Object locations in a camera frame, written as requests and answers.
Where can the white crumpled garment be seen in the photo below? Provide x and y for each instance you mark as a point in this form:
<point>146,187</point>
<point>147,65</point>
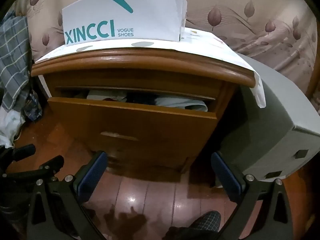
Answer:
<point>105,95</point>

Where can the grey box lid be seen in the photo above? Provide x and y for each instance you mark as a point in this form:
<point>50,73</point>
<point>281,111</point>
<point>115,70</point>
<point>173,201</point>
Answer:
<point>275,130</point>

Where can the pale folded garment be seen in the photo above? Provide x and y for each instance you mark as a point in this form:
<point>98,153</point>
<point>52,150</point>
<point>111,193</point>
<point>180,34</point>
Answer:
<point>175,103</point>

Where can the blue snack packet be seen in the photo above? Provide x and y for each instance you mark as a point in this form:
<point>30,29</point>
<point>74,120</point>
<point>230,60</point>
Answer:
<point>32,107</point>

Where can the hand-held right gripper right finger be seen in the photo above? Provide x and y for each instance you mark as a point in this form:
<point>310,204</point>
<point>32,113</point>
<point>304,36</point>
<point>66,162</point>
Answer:
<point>227,177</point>

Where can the person's plaid trouser leg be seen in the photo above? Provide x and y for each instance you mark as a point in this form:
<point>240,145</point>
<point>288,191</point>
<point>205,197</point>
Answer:
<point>200,225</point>

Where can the leaf print curtain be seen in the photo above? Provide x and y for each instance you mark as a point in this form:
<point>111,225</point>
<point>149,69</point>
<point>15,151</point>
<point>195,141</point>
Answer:
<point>250,17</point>

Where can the white dotted cover sheet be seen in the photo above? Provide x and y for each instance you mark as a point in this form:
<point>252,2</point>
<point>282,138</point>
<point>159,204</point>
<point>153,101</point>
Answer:
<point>200,45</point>

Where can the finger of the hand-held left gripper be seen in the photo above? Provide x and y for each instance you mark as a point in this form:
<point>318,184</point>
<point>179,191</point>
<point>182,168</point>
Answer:
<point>23,151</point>
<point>50,165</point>

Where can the white patterned cloth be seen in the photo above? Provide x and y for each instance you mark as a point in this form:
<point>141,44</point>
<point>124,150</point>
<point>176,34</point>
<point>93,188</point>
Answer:
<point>7,127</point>

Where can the wooden frame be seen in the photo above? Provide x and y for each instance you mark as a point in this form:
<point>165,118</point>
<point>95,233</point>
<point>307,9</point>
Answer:
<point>315,85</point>

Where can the wooden nightstand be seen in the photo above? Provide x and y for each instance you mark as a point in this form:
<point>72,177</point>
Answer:
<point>150,60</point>

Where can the white shoe box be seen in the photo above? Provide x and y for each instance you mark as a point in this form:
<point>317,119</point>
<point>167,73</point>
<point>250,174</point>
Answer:
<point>112,12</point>

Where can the wooden drawer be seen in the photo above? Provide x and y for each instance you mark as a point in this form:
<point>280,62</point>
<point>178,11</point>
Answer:
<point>150,125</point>

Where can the grey plaid cloth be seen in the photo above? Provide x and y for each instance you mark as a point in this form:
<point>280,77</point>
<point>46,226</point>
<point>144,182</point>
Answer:
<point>12,55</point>

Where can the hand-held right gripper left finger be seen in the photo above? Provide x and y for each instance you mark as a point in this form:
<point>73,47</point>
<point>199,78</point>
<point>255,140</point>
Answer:
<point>92,175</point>

